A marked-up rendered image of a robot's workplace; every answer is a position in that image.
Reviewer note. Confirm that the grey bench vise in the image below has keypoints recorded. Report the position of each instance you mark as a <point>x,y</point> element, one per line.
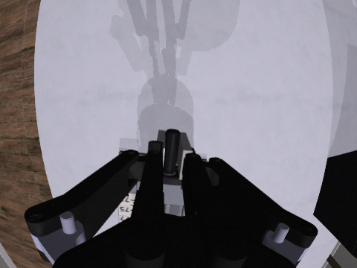
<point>172,193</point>

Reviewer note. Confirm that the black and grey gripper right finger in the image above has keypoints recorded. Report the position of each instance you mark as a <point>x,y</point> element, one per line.
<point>241,204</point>

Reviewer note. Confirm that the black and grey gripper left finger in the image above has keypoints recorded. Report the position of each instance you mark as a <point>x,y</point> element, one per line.
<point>66,221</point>

